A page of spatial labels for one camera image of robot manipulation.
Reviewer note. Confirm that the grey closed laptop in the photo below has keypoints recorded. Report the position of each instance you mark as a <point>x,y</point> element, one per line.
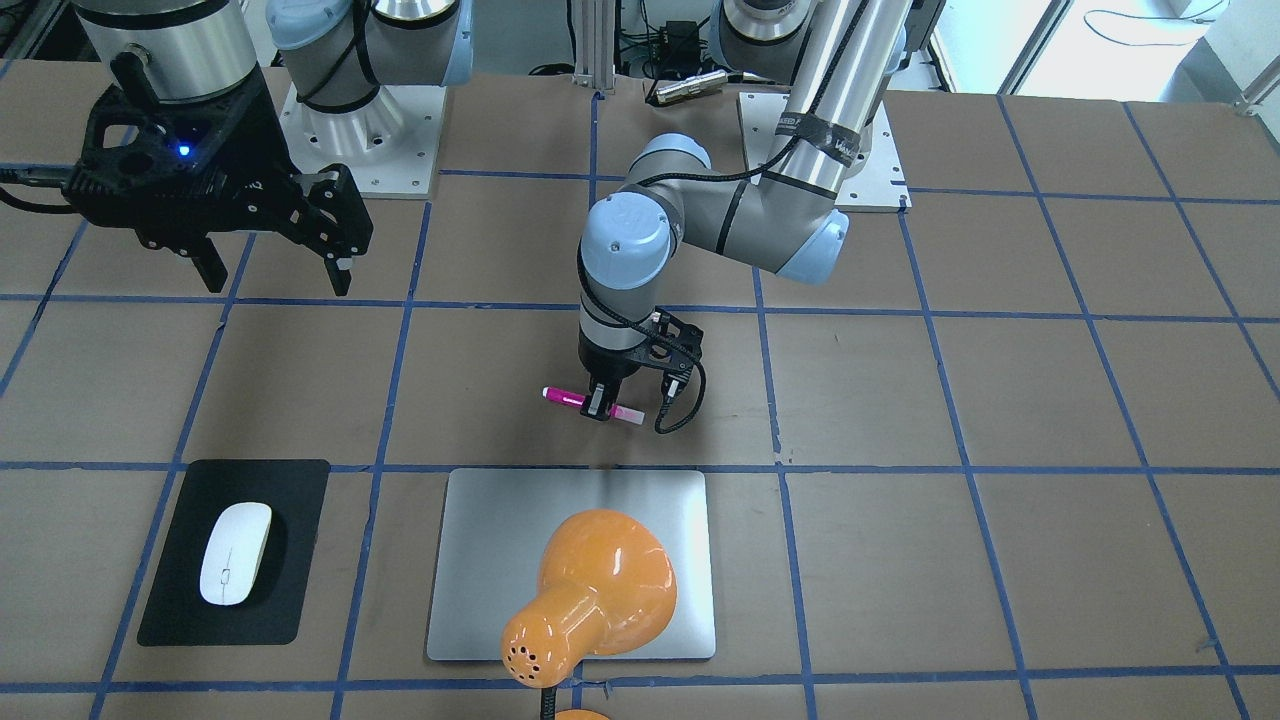
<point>497,523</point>

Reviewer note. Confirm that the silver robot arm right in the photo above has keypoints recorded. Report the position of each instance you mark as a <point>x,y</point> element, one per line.
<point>338,53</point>

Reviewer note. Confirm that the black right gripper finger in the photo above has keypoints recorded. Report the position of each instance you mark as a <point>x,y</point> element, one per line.
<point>338,261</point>

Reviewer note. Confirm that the white computer mouse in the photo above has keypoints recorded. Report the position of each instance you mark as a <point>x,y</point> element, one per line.
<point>233,553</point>

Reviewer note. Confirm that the pink marker pen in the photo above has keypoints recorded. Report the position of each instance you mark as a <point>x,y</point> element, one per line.
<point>592,406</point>

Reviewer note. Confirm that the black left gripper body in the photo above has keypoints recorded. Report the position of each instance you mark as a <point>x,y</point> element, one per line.
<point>607,365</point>

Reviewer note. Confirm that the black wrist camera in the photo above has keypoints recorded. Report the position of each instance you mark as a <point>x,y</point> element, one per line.
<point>674,348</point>

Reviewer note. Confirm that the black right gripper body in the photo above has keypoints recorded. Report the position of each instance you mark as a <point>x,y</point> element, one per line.
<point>252,150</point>

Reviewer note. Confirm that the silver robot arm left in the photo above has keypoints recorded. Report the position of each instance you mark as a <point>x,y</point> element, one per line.
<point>836,58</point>

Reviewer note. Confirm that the aluminium frame post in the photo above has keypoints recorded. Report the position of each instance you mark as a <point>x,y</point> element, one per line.
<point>594,38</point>

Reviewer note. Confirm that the black mousepad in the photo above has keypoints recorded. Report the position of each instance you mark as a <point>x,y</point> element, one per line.
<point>295,490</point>

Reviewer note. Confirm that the orange desk lamp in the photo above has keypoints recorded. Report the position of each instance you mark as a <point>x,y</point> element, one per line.
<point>605,586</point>

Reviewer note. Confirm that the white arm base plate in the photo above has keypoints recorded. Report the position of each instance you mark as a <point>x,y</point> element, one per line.
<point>878,186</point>

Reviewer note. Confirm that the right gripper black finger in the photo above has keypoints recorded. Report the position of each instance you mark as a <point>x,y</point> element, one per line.
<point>207,261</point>

